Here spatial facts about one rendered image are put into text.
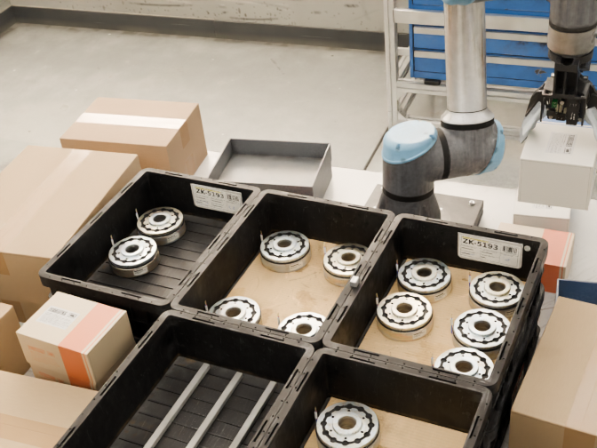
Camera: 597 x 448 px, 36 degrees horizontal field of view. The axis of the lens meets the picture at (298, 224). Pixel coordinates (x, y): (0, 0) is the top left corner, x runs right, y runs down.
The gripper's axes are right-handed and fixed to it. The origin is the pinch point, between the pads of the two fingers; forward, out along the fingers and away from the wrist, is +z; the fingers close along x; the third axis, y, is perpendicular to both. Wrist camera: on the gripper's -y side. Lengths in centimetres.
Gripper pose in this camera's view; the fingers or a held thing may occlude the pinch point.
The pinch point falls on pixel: (563, 145)
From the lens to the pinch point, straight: 169.6
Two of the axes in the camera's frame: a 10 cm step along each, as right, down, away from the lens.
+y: -3.6, 5.8, -7.3
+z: 1.0, 8.0, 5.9
